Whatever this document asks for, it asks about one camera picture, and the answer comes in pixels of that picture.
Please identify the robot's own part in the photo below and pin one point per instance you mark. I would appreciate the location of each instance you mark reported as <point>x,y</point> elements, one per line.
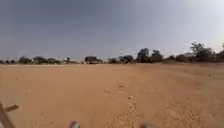
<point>145,126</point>
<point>74,125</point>

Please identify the row of trees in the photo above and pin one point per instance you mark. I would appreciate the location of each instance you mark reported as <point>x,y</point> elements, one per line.
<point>200,53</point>

